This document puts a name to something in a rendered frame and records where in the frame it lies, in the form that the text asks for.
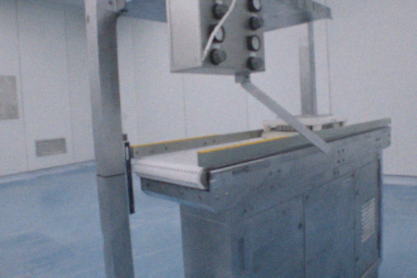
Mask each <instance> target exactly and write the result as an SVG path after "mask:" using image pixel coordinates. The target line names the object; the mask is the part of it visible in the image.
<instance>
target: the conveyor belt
mask: <svg viewBox="0 0 417 278"><path fill-rule="evenodd" d="M388 126H389V125H388V124H387V125H384V126H380V127H375V128H372V129H369V130H363V131H360V132H356V133H351V134H348V135H344V136H350V135H356V134H359V133H365V132H368V131H370V130H377V129H379V128H382V127H388ZM344 136H335V137H331V138H328V139H323V140H324V141H325V142H327V141H329V140H332V139H339V138H341V137H344ZM261 140H264V139H256V140H252V141H248V142H257V141H261ZM248 142H239V143H235V144H230V145H221V146H217V147H212V148H204V149H199V150H195V151H187V152H182V153H180V152H178V153H174V154H166V155H161V156H156V157H148V158H144V159H139V160H138V161H137V162H136V163H135V165H134V172H135V174H136V176H138V177H143V178H147V179H151V180H158V181H162V182H166V183H172V184H177V185H181V186H188V187H192V188H196V189H203V190H206V189H209V186H202V185H201V183H200V175H201V173H202V172H203V171H206V170H209V169H213V168H219V167H222V166H225V165H231V164H235V163H238V162H243V161H247V160H251V159H256V158H260V157H265V156H268V155H271V154H277V153H281V152H284V151H290V150H293V149H296V148H302V147H305V146H309V145H313V143H312V142H310V143H307V144H303V145H297V146H293V147H291V148H285V149H281V150H277V151H271V152H268V153H264V154H259V155H255V156H251V157H245V158H242V159H236V160H232V161H228V162H222V163H219V164H216V165H210V166H206V167H198V166H197V152H198V151H205V150H210V149H214V148H222V147H227V146H231V145H239V144H243V143H248Z"/></svg>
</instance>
